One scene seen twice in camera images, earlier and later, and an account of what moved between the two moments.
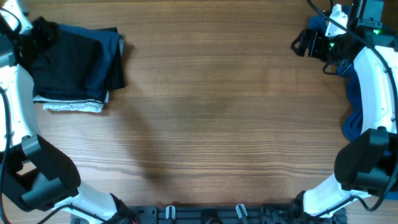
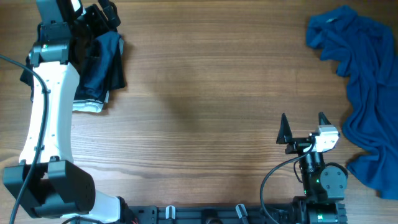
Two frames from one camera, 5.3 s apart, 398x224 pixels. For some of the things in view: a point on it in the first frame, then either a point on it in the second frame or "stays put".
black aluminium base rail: (209, 214) stays put
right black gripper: (317, 38) -> (285, 135)
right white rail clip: (237, 209) stays put
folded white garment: (53, 103) stays put
